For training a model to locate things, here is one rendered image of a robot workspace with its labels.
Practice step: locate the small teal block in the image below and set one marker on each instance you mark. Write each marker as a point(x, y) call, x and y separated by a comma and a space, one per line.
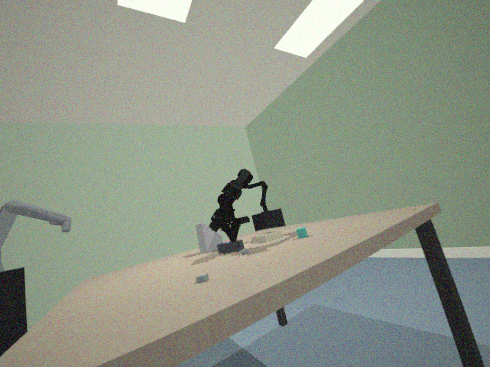
point(302, 232)

